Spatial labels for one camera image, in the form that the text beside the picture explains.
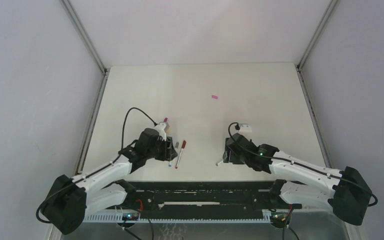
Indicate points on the white cable duct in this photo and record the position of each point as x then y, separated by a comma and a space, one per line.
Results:
133, 217

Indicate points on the right aluminium frame rail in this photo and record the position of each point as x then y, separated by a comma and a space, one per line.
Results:
325, 71

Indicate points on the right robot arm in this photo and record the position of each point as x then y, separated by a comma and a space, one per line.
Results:
344, 192

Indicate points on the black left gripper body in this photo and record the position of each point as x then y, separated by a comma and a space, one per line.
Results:
163, 149

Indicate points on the aluminium frame rail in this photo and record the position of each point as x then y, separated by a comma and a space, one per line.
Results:
85, 38
325, 71

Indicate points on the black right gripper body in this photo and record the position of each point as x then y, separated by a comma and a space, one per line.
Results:
230, 157

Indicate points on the brown pen cap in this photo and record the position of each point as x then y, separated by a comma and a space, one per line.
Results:
183, 144

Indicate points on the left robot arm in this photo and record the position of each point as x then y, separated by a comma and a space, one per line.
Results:
71, 199

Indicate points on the red white pen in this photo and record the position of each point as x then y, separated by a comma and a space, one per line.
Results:
179, 158

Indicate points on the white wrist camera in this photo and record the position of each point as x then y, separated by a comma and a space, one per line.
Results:
161, 128
245, 130

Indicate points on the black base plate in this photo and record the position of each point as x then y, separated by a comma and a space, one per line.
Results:
212, 199

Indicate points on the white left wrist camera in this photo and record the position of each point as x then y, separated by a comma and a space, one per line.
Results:
161, 128

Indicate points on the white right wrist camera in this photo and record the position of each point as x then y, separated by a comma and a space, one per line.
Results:
245, 130

